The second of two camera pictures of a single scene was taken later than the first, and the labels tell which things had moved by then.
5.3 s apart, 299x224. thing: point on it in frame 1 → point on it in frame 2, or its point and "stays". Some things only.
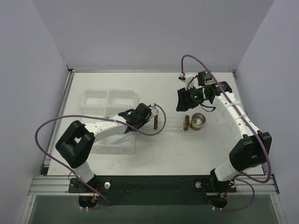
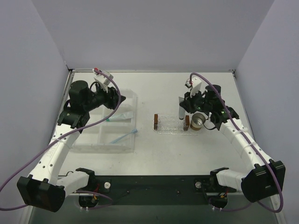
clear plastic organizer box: x=109 y=103 stays
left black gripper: x=145 y=113 → x=113 y=98
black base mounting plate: x=153 y=190 stays
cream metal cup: x=196 y=121 stays
